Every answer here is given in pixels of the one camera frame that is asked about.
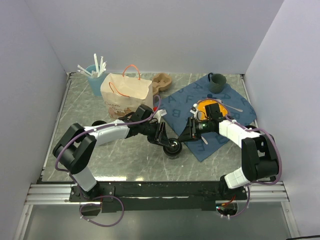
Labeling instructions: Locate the blue letter-print cloth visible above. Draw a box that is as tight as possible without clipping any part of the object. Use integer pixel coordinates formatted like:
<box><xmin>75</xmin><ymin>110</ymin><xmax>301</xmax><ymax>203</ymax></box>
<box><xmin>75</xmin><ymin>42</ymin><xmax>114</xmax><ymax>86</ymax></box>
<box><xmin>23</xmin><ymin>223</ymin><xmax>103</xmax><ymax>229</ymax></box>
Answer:
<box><xmin>160</xmin><ymin>76</ymin><xmax>257</xmax><ymax>162</ymax></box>

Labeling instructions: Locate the dark takeout coffee cup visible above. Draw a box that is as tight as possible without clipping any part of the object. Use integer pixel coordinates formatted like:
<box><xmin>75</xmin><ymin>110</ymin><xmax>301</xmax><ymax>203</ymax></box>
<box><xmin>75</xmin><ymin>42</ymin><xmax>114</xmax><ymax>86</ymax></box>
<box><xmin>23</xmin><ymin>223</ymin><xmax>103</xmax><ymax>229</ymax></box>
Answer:
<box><xmin>165</xmin><ymin>154</ymin><xmax>179</xmax><ymax>160</ymax></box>

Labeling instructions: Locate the white wrapped straw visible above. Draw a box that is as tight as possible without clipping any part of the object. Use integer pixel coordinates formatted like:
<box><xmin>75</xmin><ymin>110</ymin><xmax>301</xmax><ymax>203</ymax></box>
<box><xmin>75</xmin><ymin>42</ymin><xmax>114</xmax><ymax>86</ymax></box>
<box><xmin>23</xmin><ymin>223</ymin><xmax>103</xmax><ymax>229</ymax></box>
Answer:
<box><xmin>77</xmin><ymin>64</ymin><xmax>92</xmax><ymax>77</ymax></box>
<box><xmin>97</xmin><ymin>56</ymin><xmax>106</xmax><ymax>77</ymax></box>
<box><xmin>93</xmin><ymin>53</ymin><xmax>100</xmax><ymax>76</ymax></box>

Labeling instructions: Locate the black coffee cup lid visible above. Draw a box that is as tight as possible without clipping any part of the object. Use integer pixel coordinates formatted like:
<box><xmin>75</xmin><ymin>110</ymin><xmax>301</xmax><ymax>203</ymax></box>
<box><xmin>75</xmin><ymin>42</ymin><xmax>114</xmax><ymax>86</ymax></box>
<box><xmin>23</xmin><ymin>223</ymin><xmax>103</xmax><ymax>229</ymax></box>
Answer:
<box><xmin>163</xmin><ymin>138</ymin><xmax>183</xmax><ymax>155</ymax></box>

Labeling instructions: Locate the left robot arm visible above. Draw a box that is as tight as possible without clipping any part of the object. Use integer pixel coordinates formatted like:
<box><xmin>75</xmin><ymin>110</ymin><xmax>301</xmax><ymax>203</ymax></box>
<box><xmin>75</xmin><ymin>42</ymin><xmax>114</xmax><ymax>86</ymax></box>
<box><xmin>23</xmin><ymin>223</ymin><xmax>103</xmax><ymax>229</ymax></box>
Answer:
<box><xmin>52</xmin><ymin>104</ymin><xmax>181</xmax><ymax>201</ymax></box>

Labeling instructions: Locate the stack of black lids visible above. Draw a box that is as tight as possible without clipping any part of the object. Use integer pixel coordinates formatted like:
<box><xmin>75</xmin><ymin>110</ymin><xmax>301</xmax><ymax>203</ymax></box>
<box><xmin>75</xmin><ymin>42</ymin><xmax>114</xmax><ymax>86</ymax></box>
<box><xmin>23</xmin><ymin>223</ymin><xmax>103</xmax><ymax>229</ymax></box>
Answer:
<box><xmin>91</xmin><ymin>120</ymin><xmax>107</xmax><ymax>127</ymax></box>

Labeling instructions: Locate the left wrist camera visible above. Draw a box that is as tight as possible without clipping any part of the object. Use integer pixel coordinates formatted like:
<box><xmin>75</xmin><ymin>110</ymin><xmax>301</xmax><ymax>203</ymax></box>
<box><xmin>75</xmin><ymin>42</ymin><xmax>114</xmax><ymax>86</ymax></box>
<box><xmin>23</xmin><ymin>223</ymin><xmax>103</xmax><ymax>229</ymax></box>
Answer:
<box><xmin>153</xmin><ymin>109</ymin><xmax>167</xmax><ymax>122</ymax></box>

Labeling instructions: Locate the dark green mug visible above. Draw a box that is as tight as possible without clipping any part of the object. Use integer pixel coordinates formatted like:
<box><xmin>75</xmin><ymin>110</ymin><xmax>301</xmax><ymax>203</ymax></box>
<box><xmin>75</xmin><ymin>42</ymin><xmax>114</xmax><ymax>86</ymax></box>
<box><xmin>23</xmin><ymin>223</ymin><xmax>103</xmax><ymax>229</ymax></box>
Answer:
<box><xmin>208</xmin><ymin>72</ymin><xmax>227</xmax><ymax>94</ymax></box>

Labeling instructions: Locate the brown paper takeout bag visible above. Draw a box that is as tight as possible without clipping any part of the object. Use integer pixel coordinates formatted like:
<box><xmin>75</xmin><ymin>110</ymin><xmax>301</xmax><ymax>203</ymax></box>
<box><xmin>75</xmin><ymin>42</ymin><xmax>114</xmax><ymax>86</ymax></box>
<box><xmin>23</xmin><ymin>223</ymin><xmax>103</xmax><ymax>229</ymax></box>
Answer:
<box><xmin>100</xmin><ymin>72</ymin><xmax>154</xmax><ymax>120</ymax></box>

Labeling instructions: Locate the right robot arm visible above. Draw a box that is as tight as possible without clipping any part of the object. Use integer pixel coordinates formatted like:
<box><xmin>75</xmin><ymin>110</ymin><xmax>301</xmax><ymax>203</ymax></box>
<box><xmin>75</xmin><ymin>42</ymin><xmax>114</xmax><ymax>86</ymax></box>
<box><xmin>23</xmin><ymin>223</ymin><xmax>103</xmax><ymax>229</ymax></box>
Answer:
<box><xmin>178</xmin><ymin>103</ymin><xmax>282</xmax><ymax>200</ymax></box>

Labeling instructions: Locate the black mounting base rail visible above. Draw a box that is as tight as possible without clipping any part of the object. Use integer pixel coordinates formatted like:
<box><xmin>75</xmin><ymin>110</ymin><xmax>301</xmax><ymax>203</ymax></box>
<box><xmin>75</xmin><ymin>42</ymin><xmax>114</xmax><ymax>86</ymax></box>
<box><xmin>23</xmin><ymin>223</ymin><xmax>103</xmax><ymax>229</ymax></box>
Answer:
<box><xmin>69</xmin><ymin>181</ymin><xmax>248</xmax><ymax>213</ymax></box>

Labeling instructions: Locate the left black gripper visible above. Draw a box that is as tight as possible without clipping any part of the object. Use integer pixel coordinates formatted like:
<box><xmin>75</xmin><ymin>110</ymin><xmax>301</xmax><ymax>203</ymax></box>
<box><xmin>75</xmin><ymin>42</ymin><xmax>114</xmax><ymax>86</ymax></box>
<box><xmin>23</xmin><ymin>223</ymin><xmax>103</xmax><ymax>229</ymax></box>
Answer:
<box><xmin>139</xmin><ymin>122</ymin><xmax>170</xmax><ymax>149</ymax></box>

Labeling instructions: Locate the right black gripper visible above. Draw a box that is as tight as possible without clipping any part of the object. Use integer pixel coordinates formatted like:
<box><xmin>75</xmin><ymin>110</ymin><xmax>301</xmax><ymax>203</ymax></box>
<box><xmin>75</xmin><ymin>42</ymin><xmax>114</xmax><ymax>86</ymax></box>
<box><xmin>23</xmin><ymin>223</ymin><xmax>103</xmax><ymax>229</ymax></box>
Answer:
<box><xmin>177</xmin><ymin>117</ymin><xmax>212</xmax><ymax>143</ymax></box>

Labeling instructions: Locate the orange dotted plate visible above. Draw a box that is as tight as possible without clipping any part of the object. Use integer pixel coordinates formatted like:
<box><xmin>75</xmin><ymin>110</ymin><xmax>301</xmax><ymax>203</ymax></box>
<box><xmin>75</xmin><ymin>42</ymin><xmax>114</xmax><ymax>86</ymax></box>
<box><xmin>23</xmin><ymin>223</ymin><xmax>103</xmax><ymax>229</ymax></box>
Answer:
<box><xmin>193</xmin><ymin>98</ymin><xmax>228</xmax><ymax>120</ymax></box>

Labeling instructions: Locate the blue plastic cup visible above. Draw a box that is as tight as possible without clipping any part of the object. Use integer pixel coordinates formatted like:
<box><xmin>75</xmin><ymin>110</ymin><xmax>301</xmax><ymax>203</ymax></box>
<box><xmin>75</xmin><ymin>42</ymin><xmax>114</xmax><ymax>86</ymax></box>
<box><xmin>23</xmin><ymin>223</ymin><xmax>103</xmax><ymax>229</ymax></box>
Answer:
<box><xmin>87</xmin><ymin>72</ymin><xmax>108</xmax><ymax>97</ymax></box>

